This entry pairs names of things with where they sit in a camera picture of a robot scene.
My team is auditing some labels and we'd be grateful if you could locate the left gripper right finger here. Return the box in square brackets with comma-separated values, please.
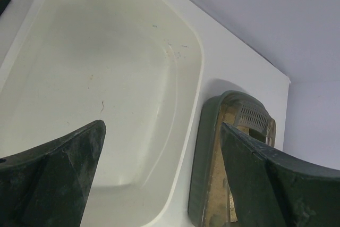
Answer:
[220, 123, 339, 226]

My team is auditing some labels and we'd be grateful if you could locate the white plastic tub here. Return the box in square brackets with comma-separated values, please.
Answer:
[1, 0, 204, 226]

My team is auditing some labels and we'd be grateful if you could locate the brown litter box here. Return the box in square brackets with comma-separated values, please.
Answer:
[188, 90, 276, 226]

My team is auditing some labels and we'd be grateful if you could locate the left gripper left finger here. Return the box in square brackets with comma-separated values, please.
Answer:
[1, 120, 106, 226]

